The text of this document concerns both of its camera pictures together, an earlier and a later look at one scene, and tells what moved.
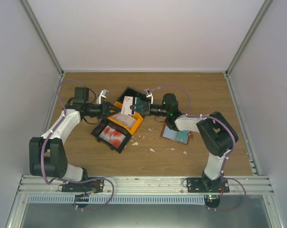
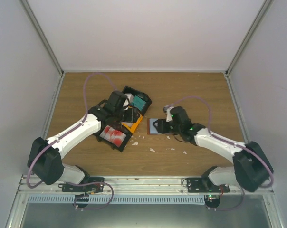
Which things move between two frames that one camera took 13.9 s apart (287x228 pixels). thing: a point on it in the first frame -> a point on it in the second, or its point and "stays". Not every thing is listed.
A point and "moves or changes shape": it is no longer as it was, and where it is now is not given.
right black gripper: [146, 110] -> [161, 128]
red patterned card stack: [114, 137] stays
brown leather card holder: [181, 136] moves or changes shape
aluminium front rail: [145, 185] stays
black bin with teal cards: [139, 97] stays
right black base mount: [196, 185] stays
